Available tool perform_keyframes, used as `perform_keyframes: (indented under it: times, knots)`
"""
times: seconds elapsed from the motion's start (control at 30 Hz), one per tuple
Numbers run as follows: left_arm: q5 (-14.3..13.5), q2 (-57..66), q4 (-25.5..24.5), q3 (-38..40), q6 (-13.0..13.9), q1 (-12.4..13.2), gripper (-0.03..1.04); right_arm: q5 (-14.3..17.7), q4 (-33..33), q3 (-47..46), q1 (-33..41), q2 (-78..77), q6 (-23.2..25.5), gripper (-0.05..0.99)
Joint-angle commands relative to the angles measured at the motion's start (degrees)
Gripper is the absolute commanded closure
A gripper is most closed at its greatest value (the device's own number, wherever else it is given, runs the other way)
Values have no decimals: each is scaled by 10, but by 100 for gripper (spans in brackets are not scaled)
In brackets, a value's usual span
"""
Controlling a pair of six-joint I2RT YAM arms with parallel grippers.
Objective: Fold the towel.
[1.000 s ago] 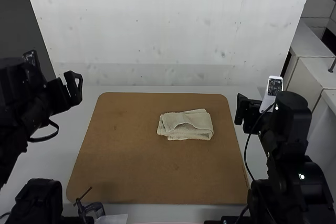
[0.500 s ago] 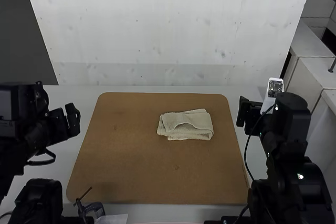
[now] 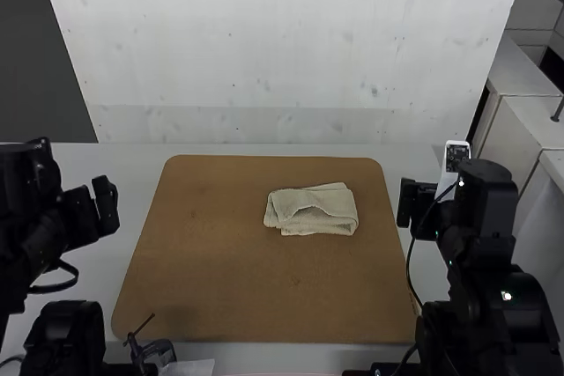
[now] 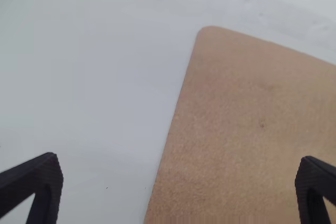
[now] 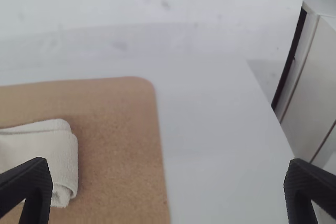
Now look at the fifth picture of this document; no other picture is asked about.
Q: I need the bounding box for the white cabinet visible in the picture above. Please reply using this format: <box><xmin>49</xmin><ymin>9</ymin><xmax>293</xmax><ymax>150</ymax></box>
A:
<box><xmin>271</xmin><ymin>0</ymin><xmax>336</xmax><ymax>167</ymax></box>

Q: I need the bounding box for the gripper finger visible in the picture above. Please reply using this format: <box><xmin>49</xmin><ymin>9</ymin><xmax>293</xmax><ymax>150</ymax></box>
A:
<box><xmin>0</xmin><ymin>156</ymin><xmax>54</xmax><ymax>224</ymax></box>
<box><xmin>283</xmin><ymin>158</ymin><xmax>336</xmax><ymax>224</ymax></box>

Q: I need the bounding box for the pale towel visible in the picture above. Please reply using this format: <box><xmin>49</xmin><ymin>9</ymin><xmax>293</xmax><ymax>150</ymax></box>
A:
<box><xmin>0</xmin><ymin>118</ymin><xmax>79</xmax><ymax>209</ymax></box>

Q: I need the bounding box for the cork mat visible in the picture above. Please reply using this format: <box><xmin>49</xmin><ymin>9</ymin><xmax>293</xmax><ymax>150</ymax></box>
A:
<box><xmin>0</xmin><ymin>76</ymin><xmax>172</xmax><ymax>224</ymax></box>

